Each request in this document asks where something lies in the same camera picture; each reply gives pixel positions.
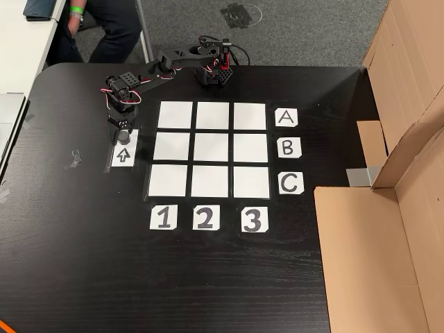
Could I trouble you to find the paper label letter C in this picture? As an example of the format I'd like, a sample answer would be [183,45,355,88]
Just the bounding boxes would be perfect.
[277,172,305,196]

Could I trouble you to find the paper label letter B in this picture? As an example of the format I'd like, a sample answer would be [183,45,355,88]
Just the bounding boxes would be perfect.
[277,137,302,160]

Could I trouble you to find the white side table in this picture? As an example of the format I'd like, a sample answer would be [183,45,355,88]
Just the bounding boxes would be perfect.
[0,0,67,95]

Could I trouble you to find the black power cable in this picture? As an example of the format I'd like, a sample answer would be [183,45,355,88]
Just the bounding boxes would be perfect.
[229,42,251,67]

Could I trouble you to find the person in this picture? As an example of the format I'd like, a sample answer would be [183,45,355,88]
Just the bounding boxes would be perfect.
[44,0,143,67]

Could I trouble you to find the white arrow paper sheet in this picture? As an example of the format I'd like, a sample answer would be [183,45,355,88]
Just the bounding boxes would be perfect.
[110,128,139,168]

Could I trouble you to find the grey metal table leg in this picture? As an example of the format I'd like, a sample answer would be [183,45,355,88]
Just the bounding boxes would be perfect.
[135,0,155,65]

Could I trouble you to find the crumpled grey tape piece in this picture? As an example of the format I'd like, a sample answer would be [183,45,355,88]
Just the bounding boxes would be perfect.
[64,148,83,171]

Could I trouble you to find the paper label number 3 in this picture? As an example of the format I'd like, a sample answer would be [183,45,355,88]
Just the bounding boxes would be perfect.
[241,206,269,233]

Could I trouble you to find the white paper grid square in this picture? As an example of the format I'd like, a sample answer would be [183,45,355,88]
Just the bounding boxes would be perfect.
[190,165,230,198]
[233,102,267,130]
[153,132,191,162]
[233,166,271,200]
[233,133,268,163]
[148,164,189,197]
[193,133,230,162]

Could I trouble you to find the dark tablet case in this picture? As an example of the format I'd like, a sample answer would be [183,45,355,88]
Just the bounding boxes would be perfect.
[22,0,58,22]

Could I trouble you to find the paper label letter A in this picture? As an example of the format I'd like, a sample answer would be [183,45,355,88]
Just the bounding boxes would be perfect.
[275,108,298,128]

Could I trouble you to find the paper label number 1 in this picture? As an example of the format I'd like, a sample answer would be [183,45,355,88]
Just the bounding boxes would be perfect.
[149,204,178,230]

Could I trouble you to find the brown cardboard panel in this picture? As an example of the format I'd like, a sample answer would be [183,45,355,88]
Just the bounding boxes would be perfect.
[314,121,444,333]
[356,0,444,171]

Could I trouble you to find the paper label number 2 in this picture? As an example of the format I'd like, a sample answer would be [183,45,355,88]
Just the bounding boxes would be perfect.
[192,204,221,231]

